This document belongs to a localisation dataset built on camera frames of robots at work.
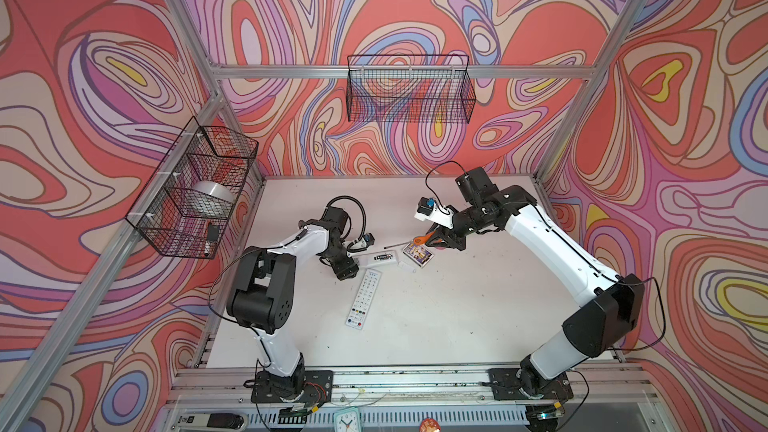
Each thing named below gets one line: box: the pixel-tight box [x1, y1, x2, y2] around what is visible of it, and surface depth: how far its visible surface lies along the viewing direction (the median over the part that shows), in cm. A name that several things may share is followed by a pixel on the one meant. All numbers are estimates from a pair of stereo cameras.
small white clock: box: [334, 407, 362, 432], surface depth 69 cm
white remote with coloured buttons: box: [345, 269, 382, 331], surface depth 88 cm
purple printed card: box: [402, 242, 434, 268], surface depth 98 cm
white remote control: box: [353, 250, 404, 267], surface depth 97 cm
